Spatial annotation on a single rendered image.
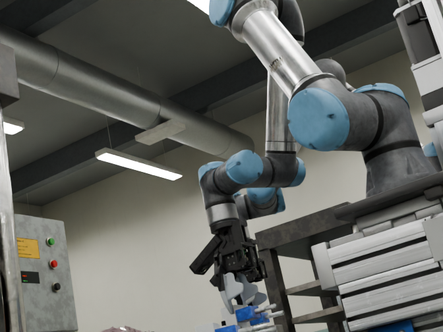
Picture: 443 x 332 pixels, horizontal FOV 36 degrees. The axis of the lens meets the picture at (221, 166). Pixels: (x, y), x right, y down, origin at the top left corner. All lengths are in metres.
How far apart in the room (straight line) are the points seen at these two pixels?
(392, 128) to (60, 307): 1.43
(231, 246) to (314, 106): 0.46
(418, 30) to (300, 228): 4.27
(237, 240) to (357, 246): 0.36
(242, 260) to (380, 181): 0.40
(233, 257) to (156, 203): 8.39
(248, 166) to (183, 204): 8.16
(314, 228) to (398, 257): 4.49
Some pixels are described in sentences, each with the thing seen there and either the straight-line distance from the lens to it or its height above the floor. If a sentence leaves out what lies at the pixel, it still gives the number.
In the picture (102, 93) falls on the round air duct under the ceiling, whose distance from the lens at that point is 6.48.
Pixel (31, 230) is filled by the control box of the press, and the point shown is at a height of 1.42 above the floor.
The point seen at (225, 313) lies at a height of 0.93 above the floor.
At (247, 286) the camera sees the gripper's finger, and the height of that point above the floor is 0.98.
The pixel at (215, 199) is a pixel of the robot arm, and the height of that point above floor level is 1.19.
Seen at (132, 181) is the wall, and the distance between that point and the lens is 10.30.
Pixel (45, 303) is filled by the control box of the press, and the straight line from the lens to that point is 2.37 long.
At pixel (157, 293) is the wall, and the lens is 9.82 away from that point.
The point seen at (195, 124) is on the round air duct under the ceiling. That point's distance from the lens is 7.69.
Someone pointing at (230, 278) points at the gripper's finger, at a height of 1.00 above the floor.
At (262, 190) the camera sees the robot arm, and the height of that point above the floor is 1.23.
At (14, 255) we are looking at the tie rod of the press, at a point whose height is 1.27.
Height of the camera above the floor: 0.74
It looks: 19 degrees up
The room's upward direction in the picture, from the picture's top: 13 degrees counter-clockwise
